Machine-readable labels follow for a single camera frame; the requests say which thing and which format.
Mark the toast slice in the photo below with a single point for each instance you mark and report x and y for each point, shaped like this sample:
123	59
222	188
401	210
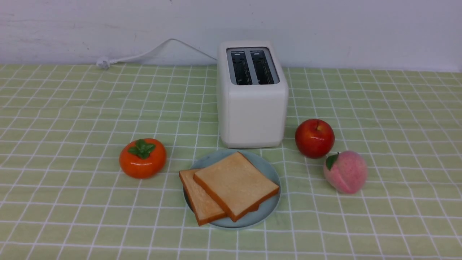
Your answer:
236	185
205	209

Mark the white toaster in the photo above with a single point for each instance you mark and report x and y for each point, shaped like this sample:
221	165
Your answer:
252	95

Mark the red apple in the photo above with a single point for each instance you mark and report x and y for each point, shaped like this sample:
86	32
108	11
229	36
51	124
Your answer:
314	138

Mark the light blue plate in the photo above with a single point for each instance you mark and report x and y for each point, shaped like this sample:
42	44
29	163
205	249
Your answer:
267	207

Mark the orange persimmon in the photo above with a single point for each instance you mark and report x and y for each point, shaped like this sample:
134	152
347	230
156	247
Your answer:
143	158

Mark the pink peach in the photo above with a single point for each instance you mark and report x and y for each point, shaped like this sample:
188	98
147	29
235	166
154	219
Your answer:
346	171

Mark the green checkered tablecloth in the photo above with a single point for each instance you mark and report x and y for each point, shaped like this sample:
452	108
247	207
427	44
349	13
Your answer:
64	196

